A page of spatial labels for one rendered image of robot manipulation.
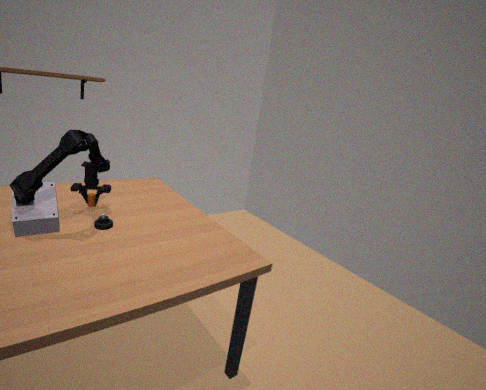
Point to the orange knob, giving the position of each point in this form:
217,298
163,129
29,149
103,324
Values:
91,199

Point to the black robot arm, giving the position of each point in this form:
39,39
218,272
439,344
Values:
25,185

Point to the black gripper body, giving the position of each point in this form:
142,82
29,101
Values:
91,182

